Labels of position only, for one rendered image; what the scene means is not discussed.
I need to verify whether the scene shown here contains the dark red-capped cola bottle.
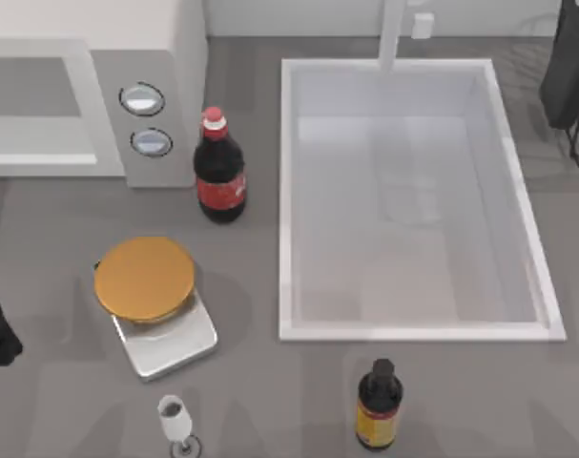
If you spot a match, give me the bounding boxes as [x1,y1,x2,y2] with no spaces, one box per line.
[193,106,248,224]

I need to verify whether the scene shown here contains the silver kitchen scale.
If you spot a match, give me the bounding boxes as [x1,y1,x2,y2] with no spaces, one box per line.
[111,289,219,383]

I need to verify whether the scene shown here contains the round grey microwave knob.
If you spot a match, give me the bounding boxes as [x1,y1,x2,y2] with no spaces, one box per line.
[130,127,174,157]
[118,81,166,116]

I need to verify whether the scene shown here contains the tall white tap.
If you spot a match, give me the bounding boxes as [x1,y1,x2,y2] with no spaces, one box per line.
[378,0,406,73]

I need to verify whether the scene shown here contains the white sink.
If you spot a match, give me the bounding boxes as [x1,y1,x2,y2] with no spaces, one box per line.
[278,58,568,343]

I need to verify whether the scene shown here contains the dark yellow-labelled sauce bottle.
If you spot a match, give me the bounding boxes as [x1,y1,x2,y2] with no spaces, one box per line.
[355,358,405,452]

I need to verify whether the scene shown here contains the orange round scale plate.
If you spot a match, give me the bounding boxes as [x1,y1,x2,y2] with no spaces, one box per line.
[93,237,196,322]

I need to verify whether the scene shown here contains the clear wine glass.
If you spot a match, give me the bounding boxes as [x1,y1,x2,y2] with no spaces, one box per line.
[155,394,200,457]

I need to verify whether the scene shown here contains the pale microwave oven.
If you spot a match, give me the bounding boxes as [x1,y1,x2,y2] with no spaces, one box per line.
[0,0,209,189]

